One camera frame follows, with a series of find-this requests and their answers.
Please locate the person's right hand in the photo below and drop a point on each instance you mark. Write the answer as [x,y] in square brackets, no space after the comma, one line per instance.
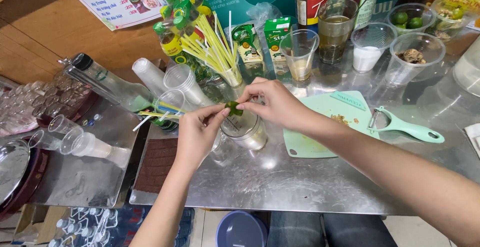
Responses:
[281,104]

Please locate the person's left hand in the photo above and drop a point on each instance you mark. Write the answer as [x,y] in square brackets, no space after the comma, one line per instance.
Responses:
[195,138]

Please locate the green lime piece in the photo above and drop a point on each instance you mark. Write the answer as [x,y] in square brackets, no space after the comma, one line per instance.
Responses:
[234,108]

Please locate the plastic cup holding straws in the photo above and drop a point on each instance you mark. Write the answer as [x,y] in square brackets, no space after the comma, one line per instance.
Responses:
[168,106]

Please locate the clear measuring cup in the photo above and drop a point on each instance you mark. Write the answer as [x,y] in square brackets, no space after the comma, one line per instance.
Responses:
[245,132]

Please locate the brown grid mat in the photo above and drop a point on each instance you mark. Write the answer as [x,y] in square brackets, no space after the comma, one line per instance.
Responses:
[157,166]

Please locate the plastic cup with yellow liquid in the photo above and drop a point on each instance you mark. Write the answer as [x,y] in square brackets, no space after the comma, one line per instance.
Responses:
[298,57]

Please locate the stack of clear plastic cups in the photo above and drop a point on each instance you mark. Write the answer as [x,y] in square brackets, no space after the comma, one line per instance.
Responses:
[148,75]
[185,83]

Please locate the mint green cutting board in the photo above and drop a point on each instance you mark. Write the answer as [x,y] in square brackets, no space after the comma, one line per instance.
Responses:
[322,141]

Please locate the chopped brown bits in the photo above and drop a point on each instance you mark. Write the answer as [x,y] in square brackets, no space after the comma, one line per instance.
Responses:
[339,119]

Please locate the mint green knife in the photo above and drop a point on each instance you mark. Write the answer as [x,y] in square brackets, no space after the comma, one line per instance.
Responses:
[348,100]

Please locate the green milk carton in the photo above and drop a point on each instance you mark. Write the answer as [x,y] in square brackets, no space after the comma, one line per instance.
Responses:
[248,44]
[277,36]

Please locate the glass of yellow white straws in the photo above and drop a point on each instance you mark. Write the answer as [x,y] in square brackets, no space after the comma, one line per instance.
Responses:
[221,57]

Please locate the glass of brown tea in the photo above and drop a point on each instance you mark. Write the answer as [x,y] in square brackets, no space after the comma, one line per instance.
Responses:
[335,32]

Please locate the clear plastic bag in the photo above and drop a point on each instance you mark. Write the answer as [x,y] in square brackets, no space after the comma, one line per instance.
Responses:
[262,14]

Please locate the clear glass bottle black cap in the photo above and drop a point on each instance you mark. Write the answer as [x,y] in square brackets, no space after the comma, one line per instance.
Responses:
[112,85]

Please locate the plastic cup of white sugar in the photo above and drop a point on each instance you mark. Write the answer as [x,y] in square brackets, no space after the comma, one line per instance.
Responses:
[369,53]

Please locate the blue plastic bucket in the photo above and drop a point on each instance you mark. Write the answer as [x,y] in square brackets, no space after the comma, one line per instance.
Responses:
[240,230]

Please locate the amber syrup bottle red label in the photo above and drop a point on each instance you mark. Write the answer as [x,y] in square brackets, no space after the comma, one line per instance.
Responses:
[310,2]

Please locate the pack of green-capped drink bottles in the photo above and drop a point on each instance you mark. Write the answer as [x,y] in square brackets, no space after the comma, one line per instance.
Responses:
[176,32]

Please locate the stack of small plastic cups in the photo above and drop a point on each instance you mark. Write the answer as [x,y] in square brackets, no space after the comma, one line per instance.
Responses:
[86,145]
[60,123]

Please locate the pack of water bottles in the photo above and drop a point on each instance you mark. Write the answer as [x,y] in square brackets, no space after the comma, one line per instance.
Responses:
[112,228]

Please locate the mint green peeler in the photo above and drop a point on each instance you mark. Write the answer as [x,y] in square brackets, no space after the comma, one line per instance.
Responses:
[408,128]

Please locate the person's jeans legs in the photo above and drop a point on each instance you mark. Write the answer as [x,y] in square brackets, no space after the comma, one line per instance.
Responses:
[330,230]

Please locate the plastic cup of brown pieces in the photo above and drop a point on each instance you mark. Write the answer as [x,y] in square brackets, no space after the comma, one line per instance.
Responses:
[410,61]

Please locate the plastic cup of green limes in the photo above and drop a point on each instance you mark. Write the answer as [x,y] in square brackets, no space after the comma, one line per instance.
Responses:
[410,20]

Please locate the tray of small glasses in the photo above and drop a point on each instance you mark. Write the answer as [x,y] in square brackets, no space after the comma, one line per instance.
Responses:
[45,100]

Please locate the round brown tray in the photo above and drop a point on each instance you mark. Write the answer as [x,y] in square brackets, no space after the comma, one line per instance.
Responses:
[32,187]

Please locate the cardboard box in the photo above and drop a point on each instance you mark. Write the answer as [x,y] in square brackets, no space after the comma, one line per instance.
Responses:
[37,222]

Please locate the shiny metal tray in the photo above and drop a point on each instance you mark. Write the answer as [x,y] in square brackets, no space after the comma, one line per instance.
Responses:
[11,172]

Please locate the clear tub of dried ingredients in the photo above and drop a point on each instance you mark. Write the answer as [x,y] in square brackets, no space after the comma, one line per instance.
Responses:
[450,17]

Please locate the large clear plastic container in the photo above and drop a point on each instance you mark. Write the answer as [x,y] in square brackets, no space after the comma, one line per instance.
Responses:
[468,70]

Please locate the white paper napkin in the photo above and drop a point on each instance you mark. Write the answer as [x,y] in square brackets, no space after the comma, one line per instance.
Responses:
[474,140]

